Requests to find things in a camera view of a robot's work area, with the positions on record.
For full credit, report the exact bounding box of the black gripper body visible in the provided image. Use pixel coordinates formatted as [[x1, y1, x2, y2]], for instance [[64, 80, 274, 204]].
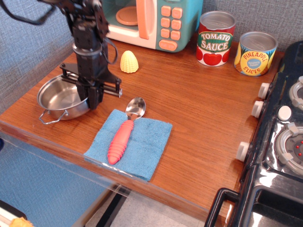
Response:
[[60, 44, 122, 96]]

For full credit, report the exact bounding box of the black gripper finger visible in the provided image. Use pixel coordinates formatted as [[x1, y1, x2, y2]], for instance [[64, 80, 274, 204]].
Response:
[[88, 87, 104, 110], [76, 81, 89, 101]]

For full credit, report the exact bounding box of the stainless steel pot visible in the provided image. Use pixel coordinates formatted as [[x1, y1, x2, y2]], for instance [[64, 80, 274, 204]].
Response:
[[37, 75, 90, 125]]

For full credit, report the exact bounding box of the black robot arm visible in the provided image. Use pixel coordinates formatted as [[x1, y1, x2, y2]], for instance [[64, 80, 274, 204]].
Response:
[[45, 0, 122, 110]]

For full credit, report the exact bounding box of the blue towel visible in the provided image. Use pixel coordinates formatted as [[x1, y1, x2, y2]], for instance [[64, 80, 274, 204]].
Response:
[[84, 109, 172, 181]]

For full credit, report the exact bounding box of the white stove knob bottom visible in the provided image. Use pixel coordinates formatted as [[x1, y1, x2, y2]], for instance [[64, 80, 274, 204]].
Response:
[[236, 141, 250, 162]]

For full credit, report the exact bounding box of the white stove knob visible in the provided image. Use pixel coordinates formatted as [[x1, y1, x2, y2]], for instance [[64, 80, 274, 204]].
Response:
[[236, 141, 250, 162], [251, 101, 264, 118], [258, 83, 270, 99]]

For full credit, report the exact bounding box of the yellow toy corn piece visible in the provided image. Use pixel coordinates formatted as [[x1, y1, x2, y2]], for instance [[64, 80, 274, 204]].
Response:
[[120, 50, 139, 73]]

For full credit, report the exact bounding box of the teal toy microwave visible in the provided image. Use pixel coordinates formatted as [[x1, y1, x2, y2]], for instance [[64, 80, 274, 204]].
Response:
[[102, 0, 203, 52]]

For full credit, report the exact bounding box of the tomato sauce can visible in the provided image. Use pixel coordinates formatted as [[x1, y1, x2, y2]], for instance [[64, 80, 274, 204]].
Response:
[[196, 11, 236, 67]]

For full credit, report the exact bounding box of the orange fuzzy object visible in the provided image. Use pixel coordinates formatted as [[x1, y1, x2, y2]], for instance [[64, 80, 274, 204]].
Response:
[[9, 218, 33, 227]]

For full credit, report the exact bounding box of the white stove knob middle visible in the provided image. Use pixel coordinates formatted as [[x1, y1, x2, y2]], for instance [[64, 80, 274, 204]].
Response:
[[251, 101, 264, 118]]

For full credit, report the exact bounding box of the pineapple slices can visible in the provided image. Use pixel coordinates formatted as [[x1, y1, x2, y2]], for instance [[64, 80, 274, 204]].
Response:
[[234, 31, 278, 77]]

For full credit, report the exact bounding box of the white stove knob top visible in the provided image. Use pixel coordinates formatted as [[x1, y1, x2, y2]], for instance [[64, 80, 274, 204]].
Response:
[[258, 83, 270, 99]]

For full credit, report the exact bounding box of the black toy stove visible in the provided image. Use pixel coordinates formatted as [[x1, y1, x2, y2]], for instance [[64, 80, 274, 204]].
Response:
[[205, 41, 303, 227]]

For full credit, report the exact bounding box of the spoon with pink handle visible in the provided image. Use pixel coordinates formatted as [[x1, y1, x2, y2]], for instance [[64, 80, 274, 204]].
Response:
[[107, 97, 146, 165]]

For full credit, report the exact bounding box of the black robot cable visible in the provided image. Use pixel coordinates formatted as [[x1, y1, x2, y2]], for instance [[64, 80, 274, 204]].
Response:
[[0, 0, 56, 26]]

